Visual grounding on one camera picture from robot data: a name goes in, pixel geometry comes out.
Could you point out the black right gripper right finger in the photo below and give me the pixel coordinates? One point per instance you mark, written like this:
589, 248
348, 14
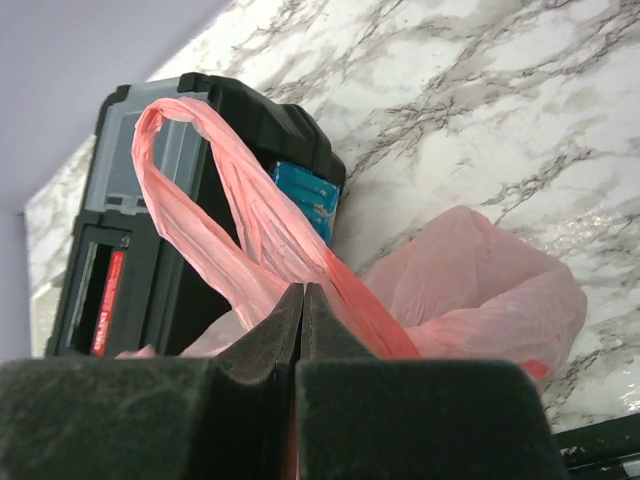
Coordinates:
361, 417

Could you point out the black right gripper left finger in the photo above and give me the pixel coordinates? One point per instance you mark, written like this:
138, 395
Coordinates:
225, 417

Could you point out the pink plastic bag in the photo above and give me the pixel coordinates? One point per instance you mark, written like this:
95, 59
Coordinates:
462, 288

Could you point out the blue foil wrapper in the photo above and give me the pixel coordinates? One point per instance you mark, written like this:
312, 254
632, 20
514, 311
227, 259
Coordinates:
315, 197

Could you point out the black mounting base plate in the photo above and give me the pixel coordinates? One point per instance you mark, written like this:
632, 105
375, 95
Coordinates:
601, 452

